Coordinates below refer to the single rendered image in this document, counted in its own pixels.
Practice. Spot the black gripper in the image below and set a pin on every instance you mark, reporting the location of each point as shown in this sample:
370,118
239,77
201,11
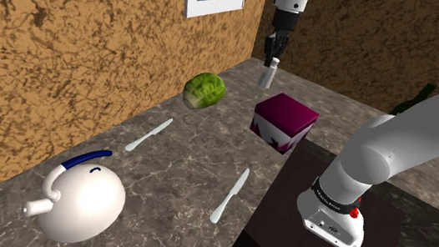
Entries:
285,20

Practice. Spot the white table knife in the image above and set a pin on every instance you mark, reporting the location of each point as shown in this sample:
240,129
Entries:
148,135
229,195
267,77

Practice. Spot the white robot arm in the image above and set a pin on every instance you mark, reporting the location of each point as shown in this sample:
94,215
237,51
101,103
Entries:
366,163

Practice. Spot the purple and white box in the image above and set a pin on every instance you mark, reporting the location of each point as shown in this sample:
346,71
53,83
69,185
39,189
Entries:
286,113

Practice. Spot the green cabbage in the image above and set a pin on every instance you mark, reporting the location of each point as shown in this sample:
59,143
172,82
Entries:
204,91

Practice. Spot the dark robot stand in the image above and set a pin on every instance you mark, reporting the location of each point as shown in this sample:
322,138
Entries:
273,231

